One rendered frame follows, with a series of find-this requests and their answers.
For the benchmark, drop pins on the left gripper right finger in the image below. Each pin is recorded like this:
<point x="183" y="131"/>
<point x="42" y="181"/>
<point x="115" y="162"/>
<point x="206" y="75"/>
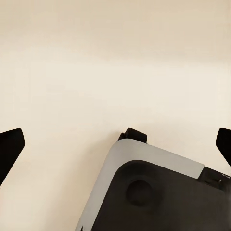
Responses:
<point x="223" y="142"/>

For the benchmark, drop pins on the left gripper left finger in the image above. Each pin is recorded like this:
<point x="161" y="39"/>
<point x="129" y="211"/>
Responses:
<point x="11" y="144"/>

